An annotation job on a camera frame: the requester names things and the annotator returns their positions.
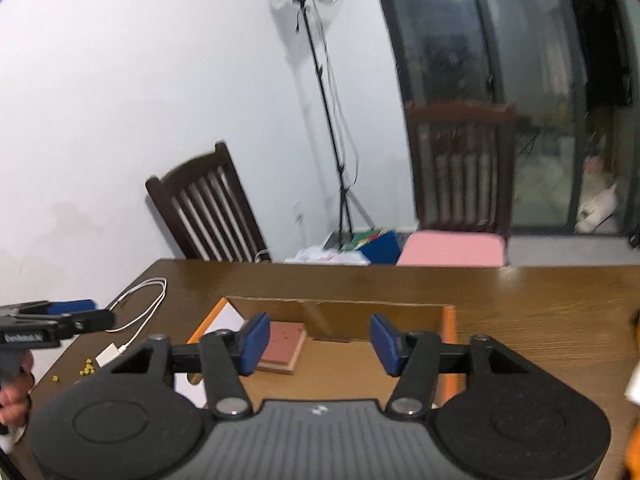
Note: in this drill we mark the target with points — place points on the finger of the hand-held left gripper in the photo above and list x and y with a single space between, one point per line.
87 321
75 305

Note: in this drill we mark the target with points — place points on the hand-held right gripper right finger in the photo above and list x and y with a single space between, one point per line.
386 345

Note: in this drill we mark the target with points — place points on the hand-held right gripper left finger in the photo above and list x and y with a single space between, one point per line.
255 342

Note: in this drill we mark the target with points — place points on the orange-edged cardboard box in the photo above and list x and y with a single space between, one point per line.
345 320

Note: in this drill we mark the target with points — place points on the person's left hand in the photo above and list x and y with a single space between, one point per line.
14 395

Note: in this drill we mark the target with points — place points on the pink sponge block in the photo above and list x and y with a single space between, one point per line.
282 347

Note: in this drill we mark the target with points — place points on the white plug adapter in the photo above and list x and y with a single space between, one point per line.
109 355

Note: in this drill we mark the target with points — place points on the scattered small yellow beads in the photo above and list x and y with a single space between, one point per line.
87 369

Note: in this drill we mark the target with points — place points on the white plastic bags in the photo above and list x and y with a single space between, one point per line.
325 256

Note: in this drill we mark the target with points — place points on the pink seat cushion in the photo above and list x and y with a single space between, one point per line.
450 250

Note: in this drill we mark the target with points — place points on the dark wooden slatted chair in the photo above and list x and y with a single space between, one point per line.
460 170
210 200

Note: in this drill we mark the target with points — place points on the studio light on black stand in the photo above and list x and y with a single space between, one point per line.
330 125

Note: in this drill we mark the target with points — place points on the white fluffy toy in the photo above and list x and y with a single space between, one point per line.
600 207

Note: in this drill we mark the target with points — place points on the glass sliding door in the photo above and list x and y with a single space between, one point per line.
440 35

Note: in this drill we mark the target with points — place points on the hanging dark clothes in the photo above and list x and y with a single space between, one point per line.
600 45

